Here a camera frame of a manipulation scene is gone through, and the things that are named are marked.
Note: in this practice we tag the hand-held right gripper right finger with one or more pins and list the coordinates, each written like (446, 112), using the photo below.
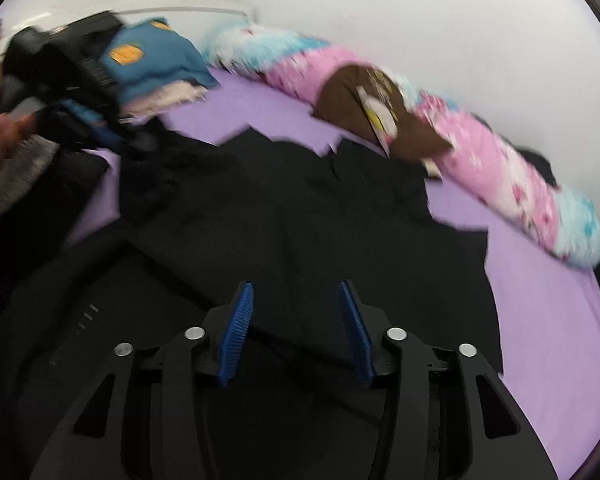
(356, 332)

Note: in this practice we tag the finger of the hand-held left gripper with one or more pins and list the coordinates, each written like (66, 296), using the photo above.
(87, 120)

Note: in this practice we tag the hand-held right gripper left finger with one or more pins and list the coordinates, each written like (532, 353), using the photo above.
(236, 330)

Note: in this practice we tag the large black garment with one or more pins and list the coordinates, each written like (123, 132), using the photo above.
(260, 240)

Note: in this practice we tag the pale pink folded cloth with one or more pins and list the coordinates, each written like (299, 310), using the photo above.
(165, 97)

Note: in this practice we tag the blue garment with orange patch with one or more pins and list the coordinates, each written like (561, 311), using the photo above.
(155, 62)

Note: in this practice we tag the grey knitted cloth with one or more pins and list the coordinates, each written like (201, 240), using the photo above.
(15, 185)

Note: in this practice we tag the purple fleece blanket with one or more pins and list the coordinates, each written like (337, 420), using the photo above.
(545, 310)

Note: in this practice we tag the pink and blue printed quilt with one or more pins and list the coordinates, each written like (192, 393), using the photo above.
(485, 160)

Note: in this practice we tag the brown patterned garment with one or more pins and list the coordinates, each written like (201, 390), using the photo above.
(375, 105)

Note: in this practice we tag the small black cloth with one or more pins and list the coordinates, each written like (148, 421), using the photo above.
(535, 162)

